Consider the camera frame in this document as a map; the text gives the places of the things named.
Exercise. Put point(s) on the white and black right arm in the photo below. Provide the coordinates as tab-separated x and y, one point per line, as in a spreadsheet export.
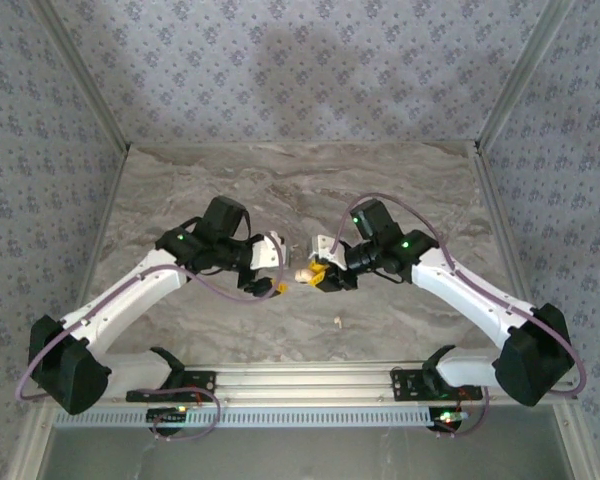
460	295

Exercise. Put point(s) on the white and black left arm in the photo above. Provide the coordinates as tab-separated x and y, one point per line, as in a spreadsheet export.
130	295

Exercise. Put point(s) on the small circuit board green light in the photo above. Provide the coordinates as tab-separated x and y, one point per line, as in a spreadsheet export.
447	417
167	415

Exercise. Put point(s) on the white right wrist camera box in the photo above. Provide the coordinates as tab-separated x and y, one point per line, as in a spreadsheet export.
330	247

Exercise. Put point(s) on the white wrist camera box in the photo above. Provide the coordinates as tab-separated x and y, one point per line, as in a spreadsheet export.
267	252
330	247

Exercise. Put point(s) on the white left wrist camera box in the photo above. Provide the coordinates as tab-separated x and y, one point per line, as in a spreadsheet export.
267	252

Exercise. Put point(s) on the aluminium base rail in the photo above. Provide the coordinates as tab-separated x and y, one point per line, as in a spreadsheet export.
300	380

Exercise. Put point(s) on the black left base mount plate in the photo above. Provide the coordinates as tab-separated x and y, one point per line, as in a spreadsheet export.
192	375

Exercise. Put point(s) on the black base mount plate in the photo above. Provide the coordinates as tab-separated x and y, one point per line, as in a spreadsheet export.
192	375
405	382

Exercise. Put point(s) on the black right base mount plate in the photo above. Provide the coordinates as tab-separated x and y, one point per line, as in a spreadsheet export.
405	382

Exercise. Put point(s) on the aluminium frame corner post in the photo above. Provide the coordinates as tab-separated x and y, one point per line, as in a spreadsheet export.
520	75
86	75

